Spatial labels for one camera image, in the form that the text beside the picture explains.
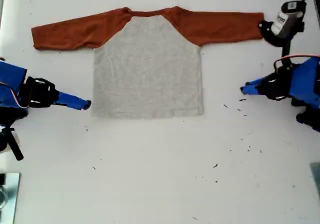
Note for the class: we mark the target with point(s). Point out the grey shirt with brown sleeves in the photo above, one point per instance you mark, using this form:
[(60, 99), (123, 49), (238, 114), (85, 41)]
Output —
[(147, 67)]

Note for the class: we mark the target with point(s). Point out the steel plate with black clamp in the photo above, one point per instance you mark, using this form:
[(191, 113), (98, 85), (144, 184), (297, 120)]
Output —
[(10, 199)]

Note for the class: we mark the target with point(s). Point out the black camera stalk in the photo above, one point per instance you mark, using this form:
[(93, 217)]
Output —
[(272, 38), (15, 144)]

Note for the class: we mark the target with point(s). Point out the black and silver camera box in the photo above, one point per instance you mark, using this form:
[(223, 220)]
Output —
[(288, 17)]

